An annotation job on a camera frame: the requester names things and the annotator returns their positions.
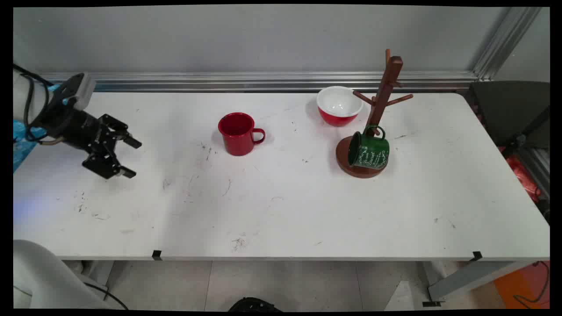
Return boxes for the brown wooden mug tree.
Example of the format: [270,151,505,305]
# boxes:
[335,49,414,179]

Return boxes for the blue bubble wrap sheet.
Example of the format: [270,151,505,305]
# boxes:
[13,84,62,172]

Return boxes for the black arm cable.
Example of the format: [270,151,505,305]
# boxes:
[13,64,66,145]

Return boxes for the long black trailing cable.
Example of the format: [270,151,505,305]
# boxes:
[83,282,130,310]

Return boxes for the thin black floor cable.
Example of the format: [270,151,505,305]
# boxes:
[514,261,550,304]

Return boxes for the grey table leg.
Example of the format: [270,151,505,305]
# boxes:
[66,260,115,301]
[422,261,534,307]

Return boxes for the short aluminium frame rail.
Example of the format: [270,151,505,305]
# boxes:
[516,147,550,198]

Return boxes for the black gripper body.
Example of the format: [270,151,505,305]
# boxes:
[40,104,107,154]

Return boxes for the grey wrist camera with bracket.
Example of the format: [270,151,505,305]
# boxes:
[55,72,96,113]

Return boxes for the black round floor object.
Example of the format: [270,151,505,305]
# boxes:
[228,297,284,313]

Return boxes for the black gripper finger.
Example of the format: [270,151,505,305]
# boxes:
[99,114,143,149]
[82,151,137,180]

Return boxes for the white robot base link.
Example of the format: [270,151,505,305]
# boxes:
[13,239,112,310]

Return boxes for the red enamel mug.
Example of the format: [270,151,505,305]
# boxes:
[218,112,266,157]

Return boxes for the red plastic bag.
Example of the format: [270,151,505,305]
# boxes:
[505,156,543,202]

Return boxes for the orange floor mat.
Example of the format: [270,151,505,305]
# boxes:
[494,262,550,309]

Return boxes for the red bowl white inside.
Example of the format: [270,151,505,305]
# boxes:
[316,86,364,127]

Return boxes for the slanted aluminium frame post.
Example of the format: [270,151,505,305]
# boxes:
[472,7,543,80]

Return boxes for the long aluminium frame rail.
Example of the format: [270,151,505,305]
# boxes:
[40,72,479,93]

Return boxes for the green enamel mug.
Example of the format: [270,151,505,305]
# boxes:
[348,125,390,169]

